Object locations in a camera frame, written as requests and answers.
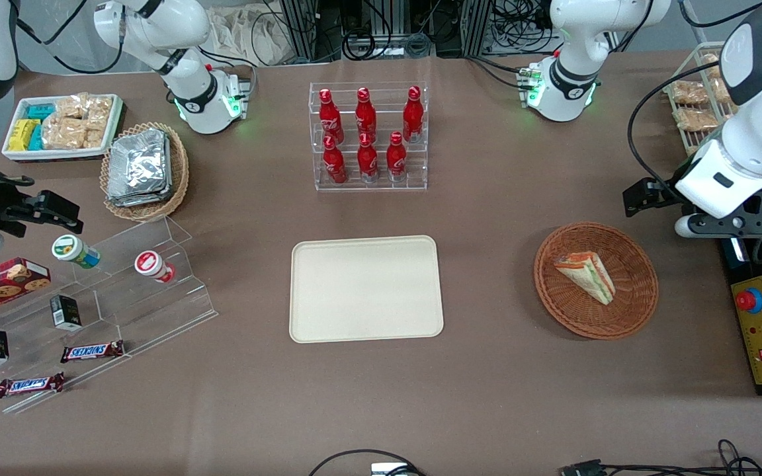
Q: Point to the white connector block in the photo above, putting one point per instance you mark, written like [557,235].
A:
[387,470]

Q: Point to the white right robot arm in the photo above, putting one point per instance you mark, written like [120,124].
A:
[196,92]

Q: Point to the red lid cup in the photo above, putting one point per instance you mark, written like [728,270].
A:
[151,264]

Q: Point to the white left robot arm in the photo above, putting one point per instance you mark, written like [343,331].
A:
[758,132]

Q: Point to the white snack tray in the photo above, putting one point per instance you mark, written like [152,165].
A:
[57,155]

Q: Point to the teal snack pack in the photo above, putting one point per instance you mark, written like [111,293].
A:
[36,137]
[41,112]

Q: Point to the beige cloth bag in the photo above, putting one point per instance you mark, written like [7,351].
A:
[249,33]

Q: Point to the black yellow control box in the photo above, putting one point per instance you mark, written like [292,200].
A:
[761,344]

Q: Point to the Snickers chocolate bar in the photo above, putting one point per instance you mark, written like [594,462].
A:
[92,351]
[30,385]

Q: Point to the green lid cup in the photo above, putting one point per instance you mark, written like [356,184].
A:
[71,250]

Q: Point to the red cola bottle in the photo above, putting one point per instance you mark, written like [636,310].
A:
[396,158]
[335,164]
[412,114]
[366,114]
[329,118]
[368,160]

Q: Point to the aluminium frame post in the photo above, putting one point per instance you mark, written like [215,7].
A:
[480,26]
[301,26]

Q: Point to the triangular sandwich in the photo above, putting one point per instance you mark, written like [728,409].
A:
[586,274]

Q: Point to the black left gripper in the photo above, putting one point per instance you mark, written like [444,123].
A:
[664,190]

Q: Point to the yellow snack pack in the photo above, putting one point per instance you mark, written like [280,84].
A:
[22,134]

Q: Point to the beige plastic tray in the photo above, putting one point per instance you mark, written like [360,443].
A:
[364,291]

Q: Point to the red plaid cookie box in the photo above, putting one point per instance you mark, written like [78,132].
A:
[4,285]

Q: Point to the rice cracker snack bag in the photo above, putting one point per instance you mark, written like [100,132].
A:
[688,92]
[721,92]
[695,119]
[712,64]
[94,139]
[100,111]
[71,106]
[63,134]

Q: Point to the silver foil pack stack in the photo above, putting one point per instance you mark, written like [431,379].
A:
[137,168]

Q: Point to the clear acrylic bottle rack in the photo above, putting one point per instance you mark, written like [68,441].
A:
[368,187]

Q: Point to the light wicker basket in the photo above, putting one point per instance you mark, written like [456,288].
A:
[179,175]

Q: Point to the clear acrylic stepped shelf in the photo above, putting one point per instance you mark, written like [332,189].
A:
[149,311]

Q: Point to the brown wicker basket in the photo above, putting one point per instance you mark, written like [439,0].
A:
[632,277]

